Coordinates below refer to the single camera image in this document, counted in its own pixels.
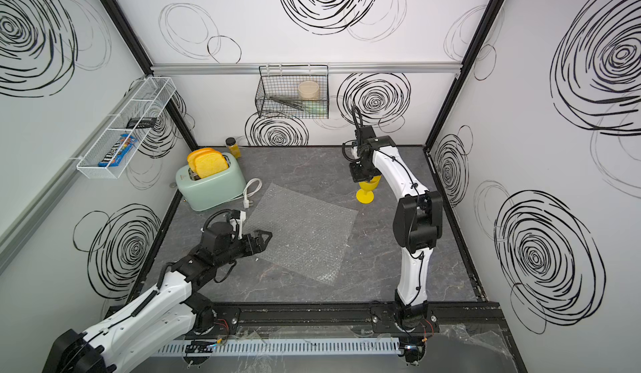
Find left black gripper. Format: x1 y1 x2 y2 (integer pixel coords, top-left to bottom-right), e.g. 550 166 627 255
215 229 273 269

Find clear bubble wrap sheet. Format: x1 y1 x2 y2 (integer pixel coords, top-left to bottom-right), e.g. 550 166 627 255
245 184 357 286

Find yellow wine glass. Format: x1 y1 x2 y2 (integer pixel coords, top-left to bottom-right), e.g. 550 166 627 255
356 175 382 205

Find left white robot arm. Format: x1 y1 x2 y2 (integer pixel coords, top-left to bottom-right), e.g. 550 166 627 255
43 210 273 372

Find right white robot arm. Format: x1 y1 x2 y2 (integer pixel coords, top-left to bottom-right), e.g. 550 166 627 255
342 106 443 331

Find green item in basket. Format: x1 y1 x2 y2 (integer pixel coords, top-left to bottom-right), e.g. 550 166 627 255
303 100 329 116

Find mint green toaster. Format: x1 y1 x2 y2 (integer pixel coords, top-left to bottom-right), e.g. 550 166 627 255
175 152 246 211

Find yellow toast slice front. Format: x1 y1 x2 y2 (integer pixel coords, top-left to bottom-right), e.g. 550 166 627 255
195 153 229 179

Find yellow toast slice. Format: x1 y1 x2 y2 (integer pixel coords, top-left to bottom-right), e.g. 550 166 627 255
187 148 220 172
195 153 229 179

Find yellow jar black lid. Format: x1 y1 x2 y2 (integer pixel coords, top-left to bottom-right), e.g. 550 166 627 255
225 137 242 159

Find yellow toast slice back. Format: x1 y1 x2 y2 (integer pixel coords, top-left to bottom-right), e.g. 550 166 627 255
187 148 220 172

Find blue snack packet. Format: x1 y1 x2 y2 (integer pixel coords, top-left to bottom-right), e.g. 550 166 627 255
98 134 138 168

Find white toaster power cable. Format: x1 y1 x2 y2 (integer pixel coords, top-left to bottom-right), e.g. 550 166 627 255
234 177 264 209

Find black wire wall basket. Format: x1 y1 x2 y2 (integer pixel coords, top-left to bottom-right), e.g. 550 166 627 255
255 72 330 119

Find white slotted cable duct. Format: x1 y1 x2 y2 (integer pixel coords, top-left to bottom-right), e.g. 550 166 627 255
154 337 402 358

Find aluminium wall rail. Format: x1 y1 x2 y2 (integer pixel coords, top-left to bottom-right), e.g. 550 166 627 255
151 61 462 76

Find white wire wall shelf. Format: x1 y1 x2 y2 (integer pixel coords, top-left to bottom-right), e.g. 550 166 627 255
76 76 177 179

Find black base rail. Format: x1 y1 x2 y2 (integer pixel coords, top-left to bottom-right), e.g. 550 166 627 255
102 300 507 336

